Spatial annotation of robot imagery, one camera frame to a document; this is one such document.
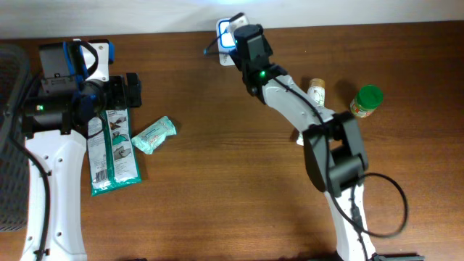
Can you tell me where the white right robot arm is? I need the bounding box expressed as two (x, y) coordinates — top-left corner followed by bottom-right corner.
(228, 23), (422, 260)

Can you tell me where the teal wet wipes pack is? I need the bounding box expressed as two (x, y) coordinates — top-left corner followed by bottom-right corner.
(131, 116), (177, 154)

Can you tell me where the green lid jar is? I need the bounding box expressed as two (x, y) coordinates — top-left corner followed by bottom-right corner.
(349, 85), (384, 117)

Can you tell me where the green gloves package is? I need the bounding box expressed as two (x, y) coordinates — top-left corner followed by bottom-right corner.
(87, 109), (142, 196)

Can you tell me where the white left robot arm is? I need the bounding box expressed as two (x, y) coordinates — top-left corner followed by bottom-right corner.
(20, 39), (141, 260)

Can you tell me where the white barcode scanner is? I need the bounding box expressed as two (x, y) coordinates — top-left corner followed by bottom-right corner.
(216, 18), (236, 67)

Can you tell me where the dark grey plastic basket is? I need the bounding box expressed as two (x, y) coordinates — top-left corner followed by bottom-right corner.
(1, 44), (30, 232)

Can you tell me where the white cosmetic tube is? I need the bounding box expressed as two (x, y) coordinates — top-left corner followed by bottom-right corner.
(296, 78), (326, 146)

